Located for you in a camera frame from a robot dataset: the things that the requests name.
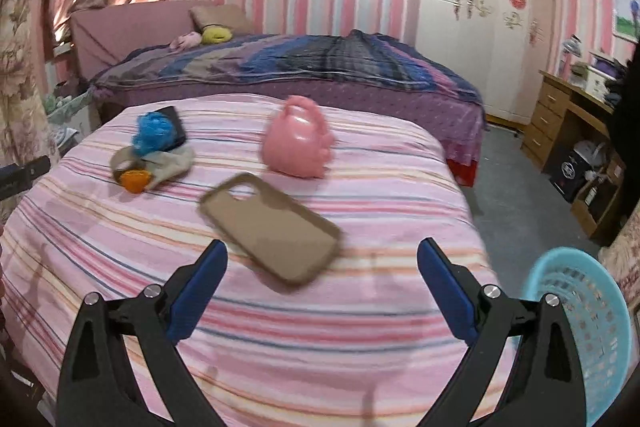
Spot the tan phone case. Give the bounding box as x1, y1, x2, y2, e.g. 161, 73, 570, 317
200, 172, 343, 287

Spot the wooden desk with drawers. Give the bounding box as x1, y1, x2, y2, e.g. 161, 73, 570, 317
522, 72, 625, 245

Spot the pink striped bedsheet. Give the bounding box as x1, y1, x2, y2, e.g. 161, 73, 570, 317
1, 94, 496, 426

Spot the mauve bed headboard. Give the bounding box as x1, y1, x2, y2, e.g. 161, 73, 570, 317
70, 1, 212, 80

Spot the grey cloth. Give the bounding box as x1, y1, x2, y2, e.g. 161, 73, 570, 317
142, 145, 195, 192

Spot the white decorated wardrobe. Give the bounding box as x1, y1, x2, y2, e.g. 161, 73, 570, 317
416, 0, 553, 124

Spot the black bag under desk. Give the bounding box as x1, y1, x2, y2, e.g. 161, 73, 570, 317
550, 150, 592, 202

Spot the yellow plush toy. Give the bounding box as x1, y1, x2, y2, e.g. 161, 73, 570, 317
201, 25, 233, 46

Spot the small framed picture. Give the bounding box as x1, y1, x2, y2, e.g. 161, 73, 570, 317
613, 0, 640, 42

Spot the purple plaid bed quilt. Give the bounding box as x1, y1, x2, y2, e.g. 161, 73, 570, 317
89, 28, 486, 128

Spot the pink plush toy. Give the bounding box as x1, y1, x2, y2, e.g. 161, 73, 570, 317
169, 31, 202, 52

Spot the black rectangular case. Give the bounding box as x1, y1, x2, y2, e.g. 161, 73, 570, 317
156, 106, 186, 152

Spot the light blue plastic basket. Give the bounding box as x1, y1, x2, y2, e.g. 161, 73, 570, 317
523, 247, 632, 426

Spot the brown pillow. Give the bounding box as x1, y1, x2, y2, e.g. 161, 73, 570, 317
189, 4, 255, 34

